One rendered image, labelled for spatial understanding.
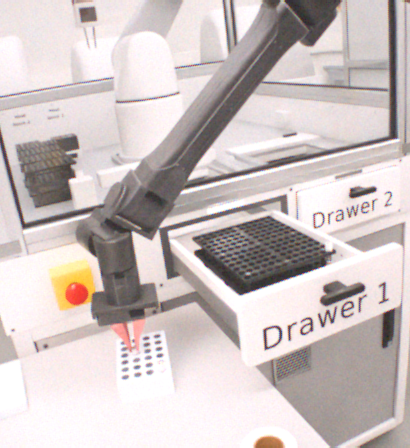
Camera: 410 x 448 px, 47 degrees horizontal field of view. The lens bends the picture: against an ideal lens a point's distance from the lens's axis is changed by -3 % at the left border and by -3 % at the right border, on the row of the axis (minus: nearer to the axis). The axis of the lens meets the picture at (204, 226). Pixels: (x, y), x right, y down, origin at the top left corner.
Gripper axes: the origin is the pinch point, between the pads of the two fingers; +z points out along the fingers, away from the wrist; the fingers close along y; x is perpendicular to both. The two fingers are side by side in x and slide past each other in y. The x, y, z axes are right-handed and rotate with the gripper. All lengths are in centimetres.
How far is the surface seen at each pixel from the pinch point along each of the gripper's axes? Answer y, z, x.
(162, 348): -4.6, 1.8, -0.3
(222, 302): -14.9, -6.1, 1.9
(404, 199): -70, -4, -35
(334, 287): -29.7, -10.3, 10.9
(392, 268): -41.6, -8.9, 6.4
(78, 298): 8.3, -5.5, -9.1
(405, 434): -78, 80, -37
